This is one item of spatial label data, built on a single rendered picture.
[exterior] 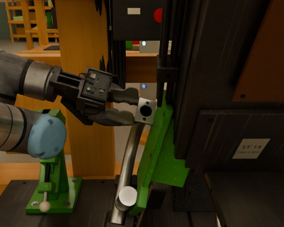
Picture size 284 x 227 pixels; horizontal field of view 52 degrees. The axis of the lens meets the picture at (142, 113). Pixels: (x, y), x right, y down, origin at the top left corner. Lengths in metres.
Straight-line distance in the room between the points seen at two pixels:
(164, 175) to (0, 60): 0.39
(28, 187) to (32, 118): 0.52
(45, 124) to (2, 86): 0.15
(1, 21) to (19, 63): 11.14
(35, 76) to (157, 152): 0.27
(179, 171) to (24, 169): 0.69
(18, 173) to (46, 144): 0.63
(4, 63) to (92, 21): 0.33
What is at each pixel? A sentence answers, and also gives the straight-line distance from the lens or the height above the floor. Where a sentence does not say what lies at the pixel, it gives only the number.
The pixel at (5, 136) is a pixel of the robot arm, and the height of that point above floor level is 1.26.
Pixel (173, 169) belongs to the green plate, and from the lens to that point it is 0.58.
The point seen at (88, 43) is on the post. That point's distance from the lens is 0.86.
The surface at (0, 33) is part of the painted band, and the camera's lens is 11.82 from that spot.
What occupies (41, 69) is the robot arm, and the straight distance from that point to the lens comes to 0.60.
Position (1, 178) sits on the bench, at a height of 0.88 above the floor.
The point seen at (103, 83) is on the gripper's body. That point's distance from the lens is 0.57.
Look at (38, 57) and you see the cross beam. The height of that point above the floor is 1.27.
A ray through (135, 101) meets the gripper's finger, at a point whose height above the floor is 1.24.
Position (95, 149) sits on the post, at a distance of 0.98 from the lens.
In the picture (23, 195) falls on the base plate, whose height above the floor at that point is 0.90.
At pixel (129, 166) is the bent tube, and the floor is 1.07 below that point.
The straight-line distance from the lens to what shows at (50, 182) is 0.82.
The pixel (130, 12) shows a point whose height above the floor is 1.42.
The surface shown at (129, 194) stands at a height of 1.09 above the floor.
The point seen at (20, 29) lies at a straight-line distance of 10.82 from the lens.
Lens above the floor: 1.45
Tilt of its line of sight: 22 degrees down
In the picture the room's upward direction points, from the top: straight up
